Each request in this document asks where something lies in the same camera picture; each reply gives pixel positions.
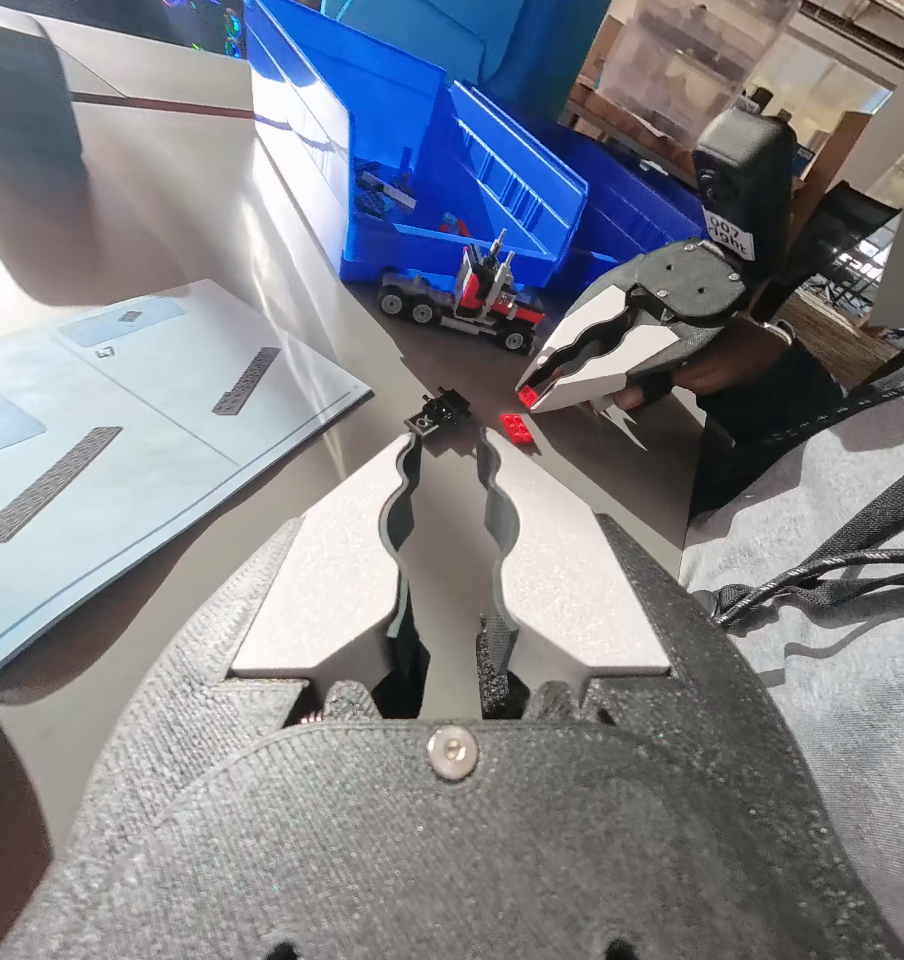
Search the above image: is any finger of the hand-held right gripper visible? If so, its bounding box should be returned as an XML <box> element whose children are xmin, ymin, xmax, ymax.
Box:
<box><xmin>529</xmin><ymin>321</ymin><xmax>679</xmax><ymax>415</ymax></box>
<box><xmin>515</xmin><ymin>286</ymin><xmax>634</xmax><ymax>397</ymax></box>

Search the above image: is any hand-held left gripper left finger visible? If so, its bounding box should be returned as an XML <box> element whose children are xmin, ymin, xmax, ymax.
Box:
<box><xmin>229</xmin><ymin>431</ymin><xmax>423</xmax><ymax>699</ymax></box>

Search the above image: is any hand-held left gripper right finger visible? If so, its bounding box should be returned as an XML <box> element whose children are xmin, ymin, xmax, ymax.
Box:
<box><xmin>476</xmin><ymin>431</ymin><xmax>672</xmax><ymax>702</ymax></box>

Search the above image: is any long black toy brick plate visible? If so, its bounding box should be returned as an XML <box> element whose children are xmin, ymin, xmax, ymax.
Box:
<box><xmin>405</xmin><ymin>386</ymin><xmax>474</xmax><ymax>436</ymax></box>

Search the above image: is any grey desk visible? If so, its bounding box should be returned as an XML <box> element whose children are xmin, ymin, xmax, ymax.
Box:
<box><xmin>0</xmin><ymin>11</ymin><xmax>711</xmax><ymax>849</ymax></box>

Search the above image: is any person's right hand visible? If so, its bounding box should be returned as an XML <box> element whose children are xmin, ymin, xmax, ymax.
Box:
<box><xmin>618</xmin><ymin>321</ymin><xmax>789</xmax><ymax>411</ymax></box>

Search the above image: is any black red toy brick truck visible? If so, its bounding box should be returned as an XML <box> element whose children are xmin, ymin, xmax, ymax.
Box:
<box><xmin>377</xmin><ymin>228</ymin><xmax>546</xmax><ymax>357</ymax></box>

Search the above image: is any wooden table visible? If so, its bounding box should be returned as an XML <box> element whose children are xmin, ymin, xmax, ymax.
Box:
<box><xmin>560</xmin><ymin>75</ymin><xmax>730</xmax><ymax>185</ymax></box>

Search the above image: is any black mesh office chair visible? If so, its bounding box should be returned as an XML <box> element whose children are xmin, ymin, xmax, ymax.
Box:
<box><xmin>785</xmin><ymin>180</ymin><xmax>904</xmax><ymax>320</ymax></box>

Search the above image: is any wooden plank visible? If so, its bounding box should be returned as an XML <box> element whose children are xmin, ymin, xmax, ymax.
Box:
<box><xmin>789</xmin><ymin>111</ymin><xmax>873</xmax><ymax>249</ymax></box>

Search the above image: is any light blue instruction booklet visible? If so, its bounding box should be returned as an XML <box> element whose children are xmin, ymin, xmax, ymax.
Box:
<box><xmin>0</xmin><ymin>279</ymin><xmax>375</xmax><ymax>690</ymax></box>

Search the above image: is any clear plastic drawer unit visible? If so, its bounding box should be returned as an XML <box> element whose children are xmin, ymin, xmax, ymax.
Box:
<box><xmin>590</xmin><ymin>0</ymin><xmax>804</xmax><ymax>155</ymax></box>

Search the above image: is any person's grey shirt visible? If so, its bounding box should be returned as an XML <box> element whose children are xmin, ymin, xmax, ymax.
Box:
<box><xmin>680</xmin><ymin>352</ymin><xmax>904</xmax><ymax>960</ymax></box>

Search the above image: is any black computer with coloured lights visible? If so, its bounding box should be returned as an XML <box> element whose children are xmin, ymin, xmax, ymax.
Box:
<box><xmin>95</xmin><ymin>0</ymin><xmax>246</xmax><ymax>55</ymax></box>

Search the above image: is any black braided cord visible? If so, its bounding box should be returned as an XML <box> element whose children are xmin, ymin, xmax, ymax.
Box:
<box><xmin>710</xmin><ymin>547</ymin><xmax>904</xmax><ymax>631</ymax></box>

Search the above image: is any black webbing strap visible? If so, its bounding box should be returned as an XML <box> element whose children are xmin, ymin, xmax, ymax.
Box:
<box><xmin>793</xmin><ymin>450</ymin><xmax>904</xmax><ymax>579</ymax></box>

